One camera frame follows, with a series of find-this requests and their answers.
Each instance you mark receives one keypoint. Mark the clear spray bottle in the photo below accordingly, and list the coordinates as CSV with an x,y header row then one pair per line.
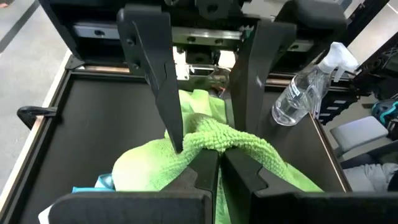
x,y
295,99

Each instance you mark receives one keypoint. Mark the green microfiber towel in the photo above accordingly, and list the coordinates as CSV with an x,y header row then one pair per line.
x,y
217,133

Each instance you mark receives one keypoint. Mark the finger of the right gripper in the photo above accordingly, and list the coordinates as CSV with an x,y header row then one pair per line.
x,y
258,62
146,40

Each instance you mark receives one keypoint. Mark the grey chair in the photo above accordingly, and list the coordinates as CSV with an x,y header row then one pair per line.
x,y
357,130

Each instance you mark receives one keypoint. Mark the person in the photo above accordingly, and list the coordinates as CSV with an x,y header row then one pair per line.
x,y
367,177

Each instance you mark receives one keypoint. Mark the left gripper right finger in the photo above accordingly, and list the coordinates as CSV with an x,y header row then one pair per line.
x,y
248,193

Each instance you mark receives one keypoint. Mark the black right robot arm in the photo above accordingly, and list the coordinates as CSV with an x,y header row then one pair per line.
x,y
379,68

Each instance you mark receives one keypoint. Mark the white towel with blue edge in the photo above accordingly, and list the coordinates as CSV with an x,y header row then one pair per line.
x,y
104,182

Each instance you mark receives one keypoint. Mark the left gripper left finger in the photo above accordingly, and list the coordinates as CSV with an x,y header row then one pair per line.
x,y
186,199

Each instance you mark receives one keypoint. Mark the teal black item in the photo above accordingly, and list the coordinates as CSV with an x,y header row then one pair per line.
x,y
385,110

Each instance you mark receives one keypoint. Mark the black clamp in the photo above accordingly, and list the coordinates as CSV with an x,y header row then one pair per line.
x,y
31,111

